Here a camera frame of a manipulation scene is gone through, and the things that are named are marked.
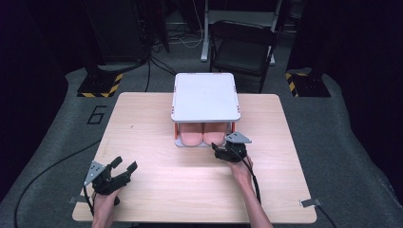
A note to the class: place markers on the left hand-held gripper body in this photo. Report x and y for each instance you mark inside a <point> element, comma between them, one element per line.
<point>107,182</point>

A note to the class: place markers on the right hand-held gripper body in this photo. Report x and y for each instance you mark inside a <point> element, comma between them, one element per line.
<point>236,150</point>

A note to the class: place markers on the white and orange shoe rack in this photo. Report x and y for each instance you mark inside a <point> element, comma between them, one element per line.
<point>206,98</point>

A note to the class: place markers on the person's left hand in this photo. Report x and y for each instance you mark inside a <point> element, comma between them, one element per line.
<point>106,201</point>

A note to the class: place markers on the person's right hand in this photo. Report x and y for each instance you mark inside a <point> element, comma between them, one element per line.
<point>242,172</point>

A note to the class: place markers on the grey tape piece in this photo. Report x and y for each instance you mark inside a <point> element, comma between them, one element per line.
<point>310,202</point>
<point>77,199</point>

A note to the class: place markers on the black striped stand base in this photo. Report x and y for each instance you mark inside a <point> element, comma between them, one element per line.
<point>309,85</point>
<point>99,85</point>

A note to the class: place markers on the black folding chair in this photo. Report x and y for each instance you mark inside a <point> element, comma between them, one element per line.
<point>242,52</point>

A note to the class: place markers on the white-legged desk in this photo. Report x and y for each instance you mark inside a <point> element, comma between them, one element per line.
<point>205,38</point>

